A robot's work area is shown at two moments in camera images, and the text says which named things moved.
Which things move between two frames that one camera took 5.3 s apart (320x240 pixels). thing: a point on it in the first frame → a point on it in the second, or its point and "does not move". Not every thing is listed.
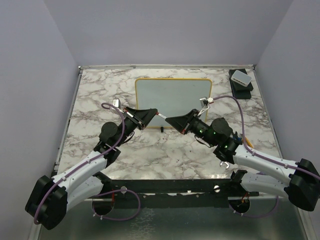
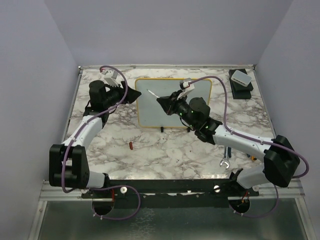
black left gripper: [137, 116] → [131, 95]
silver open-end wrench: [226, 163] does not move
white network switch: [241, 78] does not move
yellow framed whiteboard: [172, 97] does not move
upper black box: [236, 85] does not move
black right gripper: [184, 123] → [168, 103]
